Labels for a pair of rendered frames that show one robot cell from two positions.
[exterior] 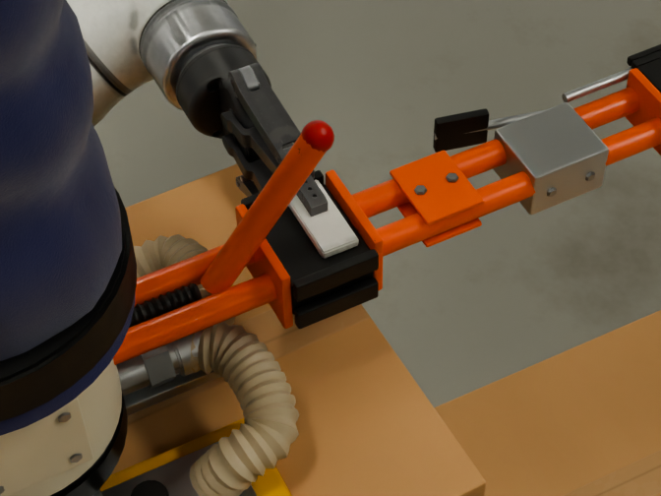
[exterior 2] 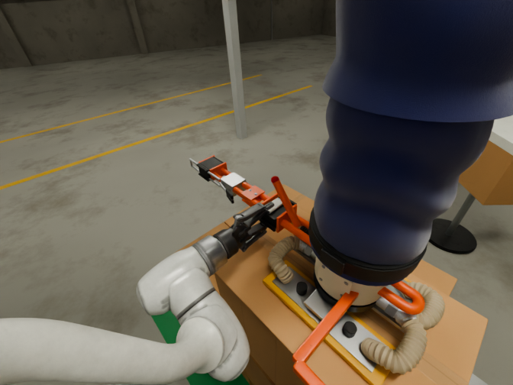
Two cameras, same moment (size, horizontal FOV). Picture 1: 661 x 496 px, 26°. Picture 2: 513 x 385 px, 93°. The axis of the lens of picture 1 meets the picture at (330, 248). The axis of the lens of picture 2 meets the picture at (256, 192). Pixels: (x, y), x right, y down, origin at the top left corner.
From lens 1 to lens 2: 1.09 m
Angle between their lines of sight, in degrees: 70
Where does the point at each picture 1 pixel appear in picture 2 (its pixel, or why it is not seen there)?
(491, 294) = not seen: hidden behind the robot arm
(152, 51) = (216, 260)
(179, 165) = not seen: outside the picture
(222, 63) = (226, 233)
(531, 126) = (230, 182)
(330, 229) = (276, 202)
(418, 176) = (251, 195)
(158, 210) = (241, 289)
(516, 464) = not seen: hidden behind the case
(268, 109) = (250, 211)
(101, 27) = (204, 282)
